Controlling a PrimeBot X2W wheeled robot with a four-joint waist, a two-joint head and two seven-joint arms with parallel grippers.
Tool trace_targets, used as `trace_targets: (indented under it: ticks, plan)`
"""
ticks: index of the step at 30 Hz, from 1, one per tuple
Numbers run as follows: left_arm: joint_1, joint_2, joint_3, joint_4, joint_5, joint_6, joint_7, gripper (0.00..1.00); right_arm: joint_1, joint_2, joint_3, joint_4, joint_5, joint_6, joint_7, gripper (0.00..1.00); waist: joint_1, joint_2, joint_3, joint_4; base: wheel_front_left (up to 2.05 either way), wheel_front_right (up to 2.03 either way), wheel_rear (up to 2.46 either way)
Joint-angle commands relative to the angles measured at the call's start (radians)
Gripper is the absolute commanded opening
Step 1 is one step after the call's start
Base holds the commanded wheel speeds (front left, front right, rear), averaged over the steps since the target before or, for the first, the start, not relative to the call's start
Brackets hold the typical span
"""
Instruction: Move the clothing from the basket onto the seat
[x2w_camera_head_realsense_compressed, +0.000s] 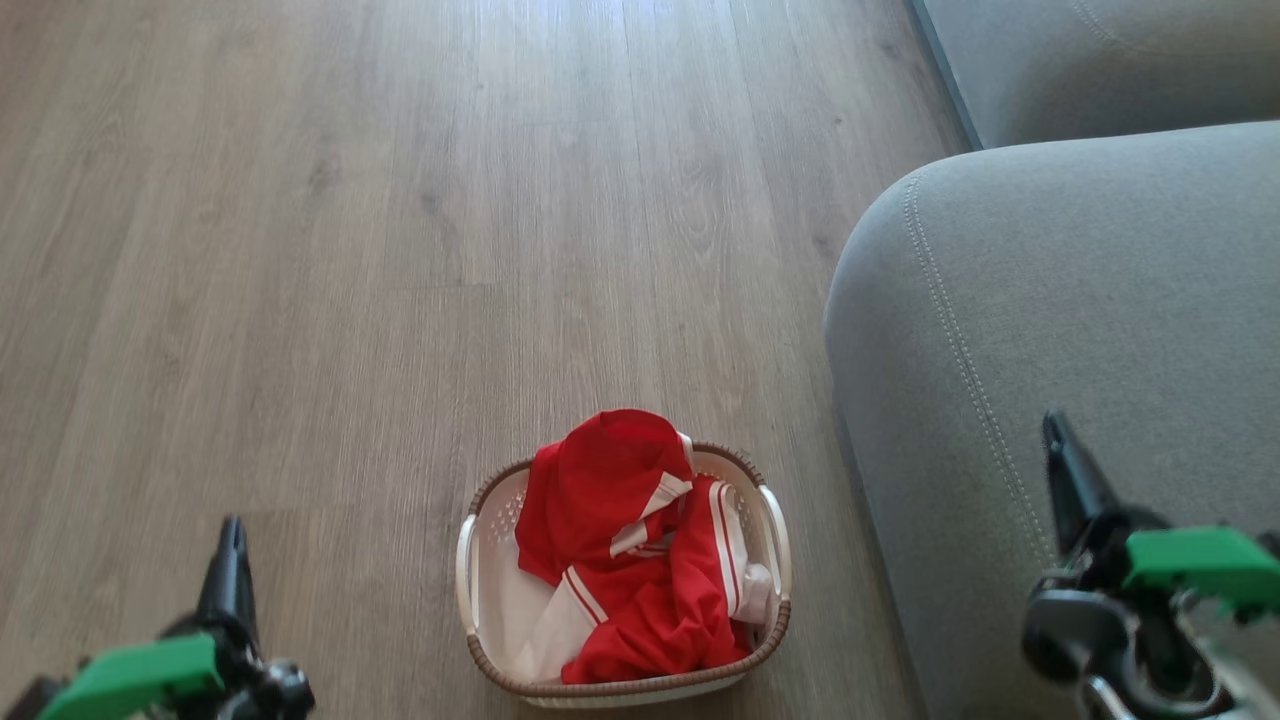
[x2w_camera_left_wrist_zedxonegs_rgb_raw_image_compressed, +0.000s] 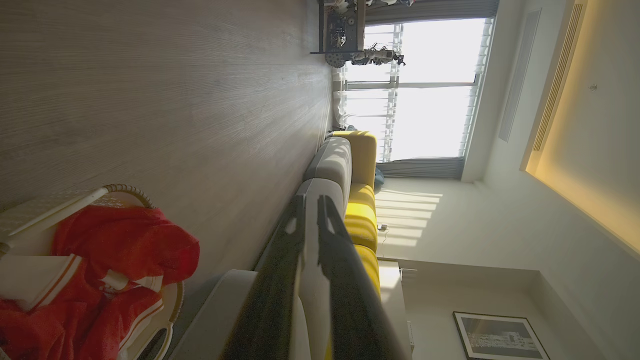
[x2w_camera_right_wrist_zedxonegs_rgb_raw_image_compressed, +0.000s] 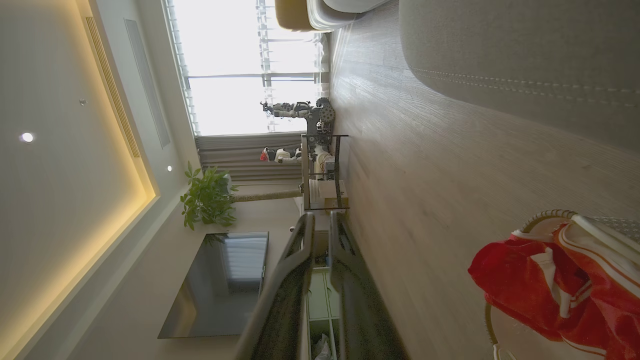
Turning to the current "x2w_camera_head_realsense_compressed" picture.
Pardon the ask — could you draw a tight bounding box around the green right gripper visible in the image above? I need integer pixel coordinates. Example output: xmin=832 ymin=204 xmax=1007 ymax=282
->
xmin=1041 ymin=408 xmax=1280 ymax=626

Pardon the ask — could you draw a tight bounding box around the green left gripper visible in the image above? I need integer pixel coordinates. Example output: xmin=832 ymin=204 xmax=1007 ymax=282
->
xmin=38 ymin=514 xmax=263 ymax=720

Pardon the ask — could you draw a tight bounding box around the red garment with white stripes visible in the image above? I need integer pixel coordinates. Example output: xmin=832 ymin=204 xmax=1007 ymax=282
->
xmin=518 ymin=474 xmax=777 ymax=687

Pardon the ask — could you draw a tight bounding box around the grey fabric sofa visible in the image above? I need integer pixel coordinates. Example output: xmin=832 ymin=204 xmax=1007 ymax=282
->
xmin=824 ymin=0 xmax=1280 ymax=720

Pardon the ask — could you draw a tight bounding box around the white laundry basket brown rim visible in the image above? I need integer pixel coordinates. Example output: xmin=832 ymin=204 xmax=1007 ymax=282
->
xmin=455 ymin=440 xmax=793 ymax=710

